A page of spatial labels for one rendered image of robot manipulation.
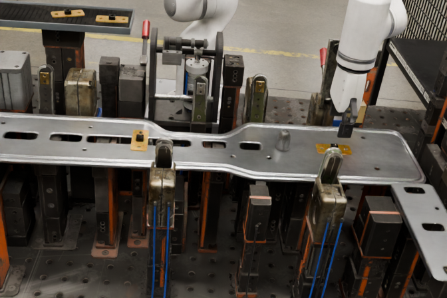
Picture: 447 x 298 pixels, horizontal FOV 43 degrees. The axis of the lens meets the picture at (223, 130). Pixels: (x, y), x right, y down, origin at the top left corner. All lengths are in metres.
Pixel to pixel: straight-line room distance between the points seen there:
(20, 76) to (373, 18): 0.83
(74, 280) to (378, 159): 0.78
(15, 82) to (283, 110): 1.04
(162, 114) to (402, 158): 0.62
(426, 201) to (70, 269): 0.84
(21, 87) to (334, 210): 0.80
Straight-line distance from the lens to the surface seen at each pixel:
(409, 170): 1.42
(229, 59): 1.50
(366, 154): 1.43
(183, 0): 1.66
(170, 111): 1.55
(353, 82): 1.27
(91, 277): 1.46
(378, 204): 1.32
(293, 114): 2.12
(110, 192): 1.39
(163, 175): 1.19
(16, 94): 1.49
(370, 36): 1.24
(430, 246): 1.23
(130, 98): 1.49
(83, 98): 1.46
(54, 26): 1.55
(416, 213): 1.29
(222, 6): 1.73
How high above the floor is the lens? 1.77
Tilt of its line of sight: 33 degrees down
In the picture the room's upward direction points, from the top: 6 degrees clockwise
